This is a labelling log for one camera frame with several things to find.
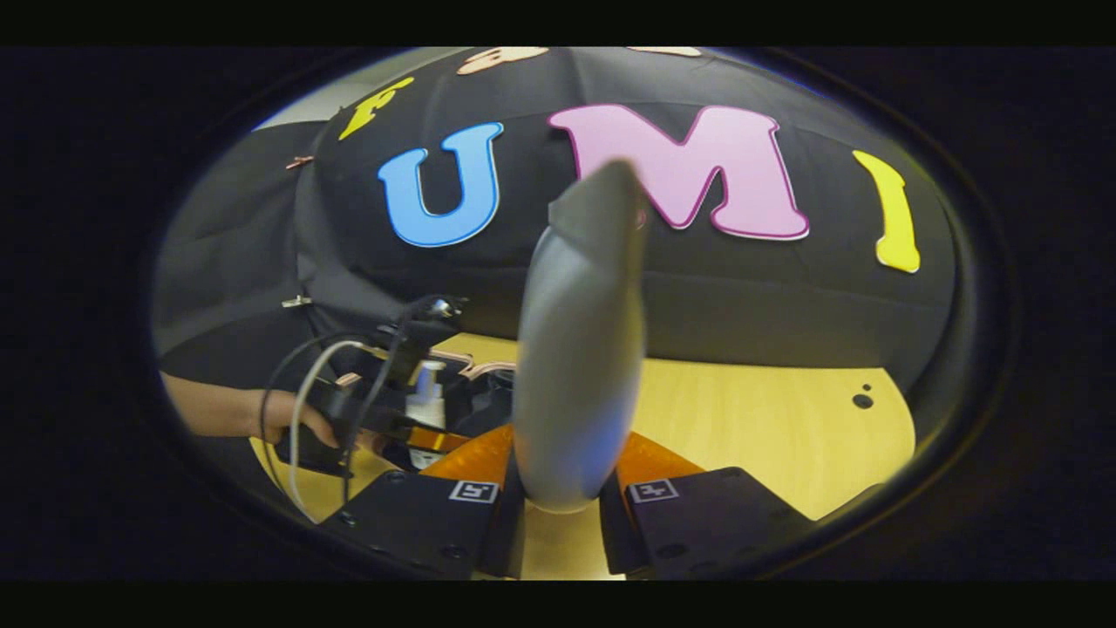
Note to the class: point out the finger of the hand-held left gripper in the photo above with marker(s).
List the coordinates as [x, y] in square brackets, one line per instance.
[484, 406]
[436, 439]

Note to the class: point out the white skin care tube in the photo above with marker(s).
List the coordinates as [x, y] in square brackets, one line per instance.
[580, 349]

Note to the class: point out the small white bottle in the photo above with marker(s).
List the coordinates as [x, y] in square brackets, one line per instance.
[425, 406]

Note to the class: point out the black backdrop cloth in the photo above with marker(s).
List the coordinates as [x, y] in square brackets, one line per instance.
[741, 296]

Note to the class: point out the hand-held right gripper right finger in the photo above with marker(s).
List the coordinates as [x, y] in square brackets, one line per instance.
[615, 536]

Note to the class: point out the pink suitcase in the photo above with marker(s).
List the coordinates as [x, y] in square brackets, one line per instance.
[453, 355]

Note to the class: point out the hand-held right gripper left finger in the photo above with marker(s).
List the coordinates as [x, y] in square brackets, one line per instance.
[501, 545]

